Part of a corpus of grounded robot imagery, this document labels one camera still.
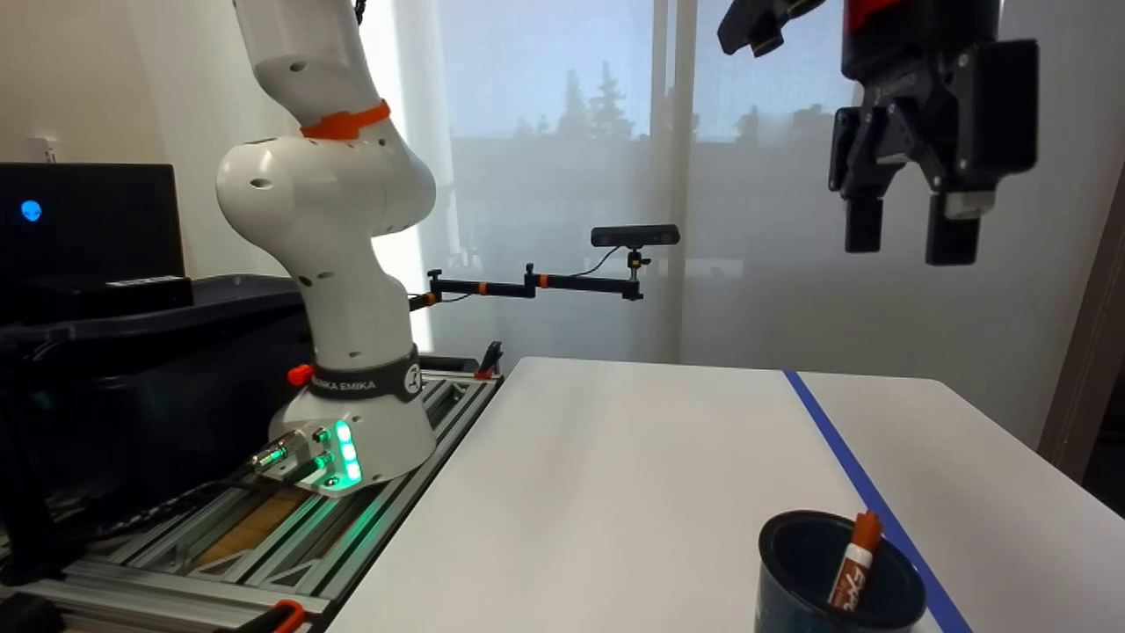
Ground black computer monitor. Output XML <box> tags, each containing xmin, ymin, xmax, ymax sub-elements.
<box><xmin>0</xmin><ymin>161</ymin><xmax>186</xmax><ymax>288</ymax></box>

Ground orange black clamp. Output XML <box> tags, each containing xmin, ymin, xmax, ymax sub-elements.
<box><xmin>269</xmin><ymin>599</ymin><xmax>311</xmax><ymax>633</ymax></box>

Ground black boom arm orange joints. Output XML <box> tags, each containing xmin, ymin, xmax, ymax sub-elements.
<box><xmin>407</xmin><ymin>245</ymin><xmax>650</xmax><ymax>313</ymax></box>

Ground brown wooden door frame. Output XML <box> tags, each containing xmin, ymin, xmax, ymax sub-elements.
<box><xmin>1032</xmin><ymin>156</ymin><xmax>1125</xmax><ymax>484</ymax></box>

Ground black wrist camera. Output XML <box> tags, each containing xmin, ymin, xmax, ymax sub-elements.
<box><xmin>713</xmin><ymin>0</ymin><xmax>824</xmax><ymax>58</ymax></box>

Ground black equipment cabinet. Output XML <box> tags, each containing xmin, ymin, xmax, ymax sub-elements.
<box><xmin>0</xmin><ymin>272</ymin><xmax>317</xmax><ymax>582</ymax></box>

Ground white marker with orange cap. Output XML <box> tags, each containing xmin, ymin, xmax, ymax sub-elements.
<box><xmin>822</xmin><ymin>511</ymin><xmax>884</xmax><ymax>615</ymax></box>

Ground aluminium rail base frame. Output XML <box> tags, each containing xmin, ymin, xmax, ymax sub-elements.
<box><xmin>19</xmin><ymin>348</ymin><xmax>510</xmax><ymax>633</ymax></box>

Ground black stereo camera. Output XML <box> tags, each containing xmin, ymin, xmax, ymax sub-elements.
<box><xmin>587</xmin><ymin>220</ymin><xmax>683</xmax><ymax>253</ymax></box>

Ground dark blue mug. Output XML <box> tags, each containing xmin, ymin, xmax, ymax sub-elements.
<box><xmin>751</xmin><ymin>505</ymin><xmax>928</xmax><ymax>633</ymax></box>

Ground window with translucent blind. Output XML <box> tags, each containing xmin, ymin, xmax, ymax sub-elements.
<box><xmin>360</xmin><ymin>0</ymin><xmax>1125</xmax><ymax>389</ymax></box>

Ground black orange bracket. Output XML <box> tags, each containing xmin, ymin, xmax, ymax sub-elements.
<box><xmin>471</xmin><ymin>338</ymin><xmax>505</xmax><ymax>384</ymax></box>

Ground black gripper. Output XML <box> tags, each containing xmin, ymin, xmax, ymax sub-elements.
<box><xmin>824</xmin><ymin>0</ymin><xmax>1039</xmax><ymax>267</ymax></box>

